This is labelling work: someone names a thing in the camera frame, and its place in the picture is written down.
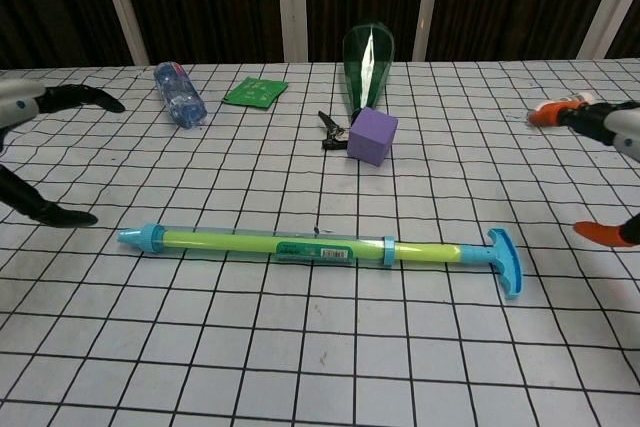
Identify white frame post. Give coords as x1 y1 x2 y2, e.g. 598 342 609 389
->
577 0 640 60
93 0 151 67
275 0 309 64
411 0 445 62

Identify right orange-tipped robot hand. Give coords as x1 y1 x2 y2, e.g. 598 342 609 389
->
527 99 640 248

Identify green transparent plastic bottle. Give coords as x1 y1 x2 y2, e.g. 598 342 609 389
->
341 21 396 123

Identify black grid checkered tablecloth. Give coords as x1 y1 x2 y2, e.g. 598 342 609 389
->
0 59 640 427

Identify blue plastic water bottle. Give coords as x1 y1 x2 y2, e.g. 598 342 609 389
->
152 60 209 131

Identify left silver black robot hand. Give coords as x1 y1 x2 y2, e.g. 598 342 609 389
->
0 77 126 228

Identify green foil packet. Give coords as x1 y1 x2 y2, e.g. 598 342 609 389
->
221 76 289 110

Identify black binder clip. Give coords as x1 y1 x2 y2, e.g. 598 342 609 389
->
317 109 351 151

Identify purple foam cube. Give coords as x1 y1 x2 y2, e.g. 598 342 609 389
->
346 106 400 167

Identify blue yellow water pump toy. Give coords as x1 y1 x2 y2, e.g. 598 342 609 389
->
117 222 524 300

